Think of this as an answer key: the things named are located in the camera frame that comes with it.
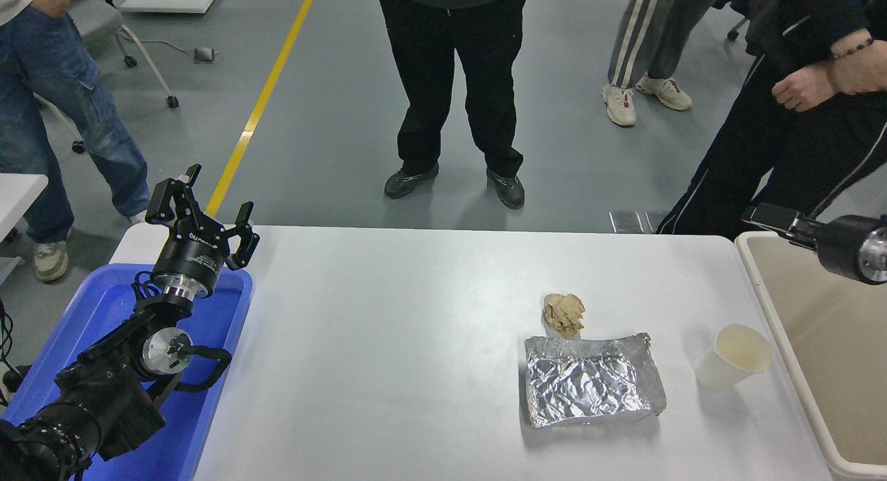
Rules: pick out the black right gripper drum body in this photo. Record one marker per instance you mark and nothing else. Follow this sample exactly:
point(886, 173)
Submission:
point(838, 245)

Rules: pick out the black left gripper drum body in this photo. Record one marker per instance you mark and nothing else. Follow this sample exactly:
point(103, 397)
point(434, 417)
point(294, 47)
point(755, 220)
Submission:
point(190, 256)

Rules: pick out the white paper cup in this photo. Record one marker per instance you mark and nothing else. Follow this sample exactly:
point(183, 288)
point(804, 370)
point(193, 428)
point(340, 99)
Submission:
point(724, 370)

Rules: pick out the person's clenched hand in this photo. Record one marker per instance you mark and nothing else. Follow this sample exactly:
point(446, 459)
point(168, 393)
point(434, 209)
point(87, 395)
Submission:
point(804, 87)

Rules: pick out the person's hand with bracelet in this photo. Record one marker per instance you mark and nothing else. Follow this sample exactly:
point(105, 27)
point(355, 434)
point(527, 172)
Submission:
point(863, 72)

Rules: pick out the large pale beige bin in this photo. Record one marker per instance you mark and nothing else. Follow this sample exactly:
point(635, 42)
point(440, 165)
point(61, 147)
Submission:
point(783, 315)

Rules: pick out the person in black tracksuit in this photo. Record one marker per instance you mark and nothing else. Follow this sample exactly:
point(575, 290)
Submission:
point(762, 134)

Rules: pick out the blue plastic tray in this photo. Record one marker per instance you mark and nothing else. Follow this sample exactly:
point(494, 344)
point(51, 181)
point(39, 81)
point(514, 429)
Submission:
point(104, 308)

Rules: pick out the metal floor outlet plate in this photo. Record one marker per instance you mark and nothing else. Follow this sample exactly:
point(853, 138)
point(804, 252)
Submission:
point(626, 222)
point(657, 221)

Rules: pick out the white side table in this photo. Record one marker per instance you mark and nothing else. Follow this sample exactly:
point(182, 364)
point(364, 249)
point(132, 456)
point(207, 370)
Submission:
point(17, 197)

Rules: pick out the small grey floor plug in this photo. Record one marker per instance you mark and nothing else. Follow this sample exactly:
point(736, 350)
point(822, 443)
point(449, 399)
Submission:
point(204, 54)

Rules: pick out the person in blue jeans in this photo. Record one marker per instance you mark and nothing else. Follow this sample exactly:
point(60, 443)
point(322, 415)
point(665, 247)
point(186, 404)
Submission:
point(41, 86)

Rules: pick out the black chair caster leg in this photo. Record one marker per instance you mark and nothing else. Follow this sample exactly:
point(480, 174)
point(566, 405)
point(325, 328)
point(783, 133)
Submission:
point(736, 29)

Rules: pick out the grey wheeled office chair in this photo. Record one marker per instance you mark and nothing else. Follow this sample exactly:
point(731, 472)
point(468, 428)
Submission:
point(97, 20)

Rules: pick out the person in grey striped trousers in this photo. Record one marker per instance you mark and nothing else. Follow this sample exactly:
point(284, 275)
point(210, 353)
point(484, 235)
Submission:
point(644, 37)

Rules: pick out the crumpled tan paper ball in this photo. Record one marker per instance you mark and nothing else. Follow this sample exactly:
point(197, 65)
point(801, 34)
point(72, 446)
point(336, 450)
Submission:
point(565, 315)

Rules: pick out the silver foil tray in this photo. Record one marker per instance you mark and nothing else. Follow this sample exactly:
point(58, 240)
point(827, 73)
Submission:
point(589, 387)

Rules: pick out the person in plain black trousers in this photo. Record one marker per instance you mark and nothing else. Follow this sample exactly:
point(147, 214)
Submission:
point(443, 65)

